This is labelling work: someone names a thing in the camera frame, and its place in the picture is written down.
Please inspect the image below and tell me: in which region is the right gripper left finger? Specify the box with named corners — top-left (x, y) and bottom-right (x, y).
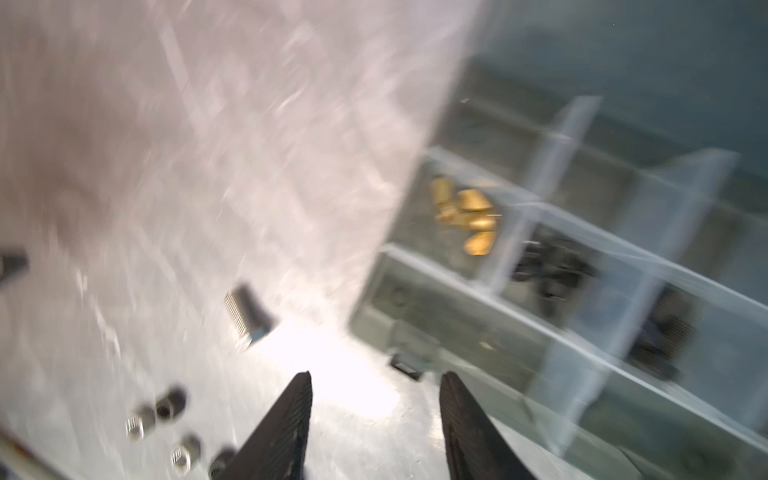
top-left (216, 371), bottom-right (313, 480)

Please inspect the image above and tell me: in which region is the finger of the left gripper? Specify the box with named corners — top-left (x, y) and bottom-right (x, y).
top-left (0, 250), bottom-right (30, 287)

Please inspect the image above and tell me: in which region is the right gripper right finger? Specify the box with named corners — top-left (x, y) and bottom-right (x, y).
top-left (439, 371), bottom-right (536, 480)

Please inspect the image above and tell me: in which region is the black hex nut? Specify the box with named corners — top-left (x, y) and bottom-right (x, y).
top-left (154, 387), bottom-right (187, 422)

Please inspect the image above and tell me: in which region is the black wing nut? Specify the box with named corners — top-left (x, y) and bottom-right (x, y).
top-left (510, 236), bottom-right (598, 319)

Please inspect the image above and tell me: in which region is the black hex bolt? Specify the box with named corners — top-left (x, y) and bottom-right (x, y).
top-left (625, 284), bottom-right (695, 382)

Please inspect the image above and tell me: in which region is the brass wing nut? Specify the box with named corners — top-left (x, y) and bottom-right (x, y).
top-left (429, 175), bottom-right (502, 256)

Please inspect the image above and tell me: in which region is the silver hex nut lowest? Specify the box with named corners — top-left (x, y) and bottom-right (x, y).
top-left (208, 447), bottom-right (237, 480)

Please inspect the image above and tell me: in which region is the silver hex nut lower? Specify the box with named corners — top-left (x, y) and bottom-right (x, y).
top-left (170, 435), bottom-right (202, 476)

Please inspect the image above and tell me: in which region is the silver hex nut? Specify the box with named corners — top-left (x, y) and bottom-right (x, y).
top-left (125, 406), bottom-right (156, 441)
top-left (170, 435), bottom-right (202, 476)

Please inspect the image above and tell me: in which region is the silver hex bolt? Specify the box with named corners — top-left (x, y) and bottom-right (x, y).
top-left (224, 284), bottom-right (275, 351)

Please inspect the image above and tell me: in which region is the silver hex nut right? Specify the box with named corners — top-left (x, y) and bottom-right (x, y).
top-left (125, 406), bottom-right (156, 441)

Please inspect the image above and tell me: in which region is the clear plastic organizer box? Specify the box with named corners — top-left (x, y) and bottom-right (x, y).
top-left (350, 1), bottom-right (767, 479)

